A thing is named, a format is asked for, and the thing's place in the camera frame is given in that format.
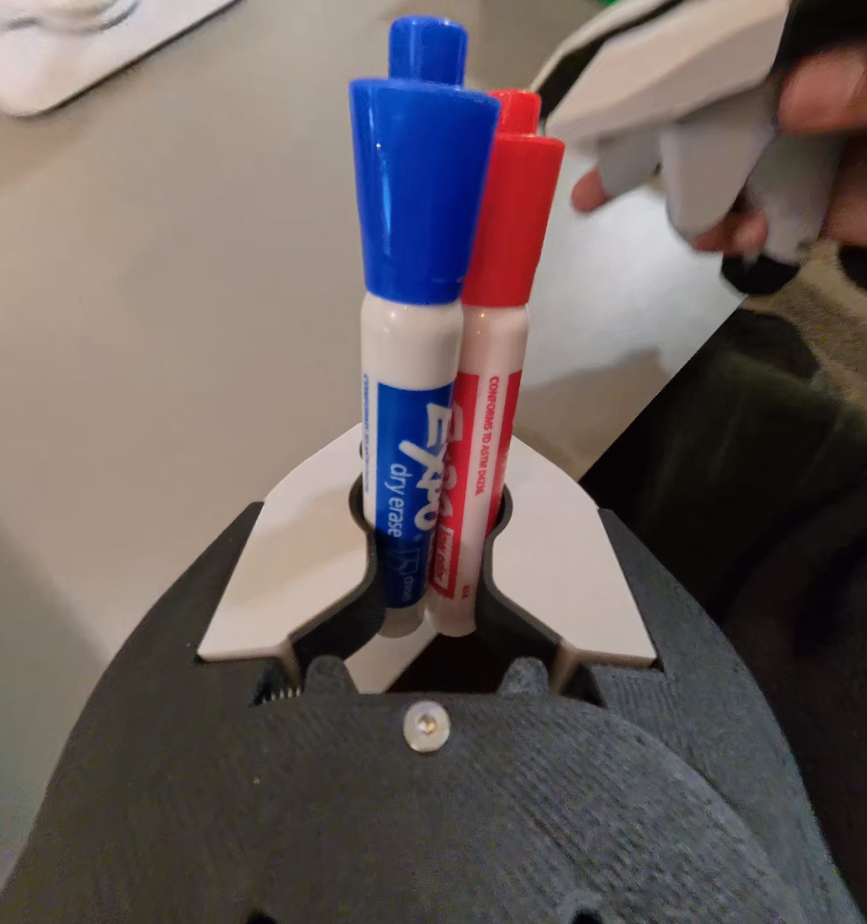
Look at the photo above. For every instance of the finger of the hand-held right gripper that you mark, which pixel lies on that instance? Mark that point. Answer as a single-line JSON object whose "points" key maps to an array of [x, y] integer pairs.
{"points": [[679, 65], [585, 43]]}

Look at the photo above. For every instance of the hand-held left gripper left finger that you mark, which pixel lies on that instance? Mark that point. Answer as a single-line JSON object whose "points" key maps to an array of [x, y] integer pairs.
{"points": [[289, 577]]}

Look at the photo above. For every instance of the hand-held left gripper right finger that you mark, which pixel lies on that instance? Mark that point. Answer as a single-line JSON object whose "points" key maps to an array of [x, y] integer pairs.
{"points": [[570, 577]]}

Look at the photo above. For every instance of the red dry erase marker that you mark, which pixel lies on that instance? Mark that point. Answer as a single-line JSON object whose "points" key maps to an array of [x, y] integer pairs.
{"points": [[509, 238]]}

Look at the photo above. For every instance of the blue dry erase marker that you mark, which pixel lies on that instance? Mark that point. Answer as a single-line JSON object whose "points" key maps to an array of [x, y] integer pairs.
{"points": [[412, 216]]}

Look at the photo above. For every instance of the person's right hand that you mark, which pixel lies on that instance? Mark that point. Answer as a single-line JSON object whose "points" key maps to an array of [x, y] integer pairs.
{"points": [[837, 94]]}

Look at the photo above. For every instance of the white rounded mat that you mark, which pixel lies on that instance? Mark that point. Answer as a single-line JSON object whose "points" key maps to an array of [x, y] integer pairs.
{"points": [[80, 65]]}

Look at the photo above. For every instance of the clear acrylic stand bracket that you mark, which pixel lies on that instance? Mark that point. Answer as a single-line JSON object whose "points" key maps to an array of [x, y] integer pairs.
{"points": [[58, 14]]}

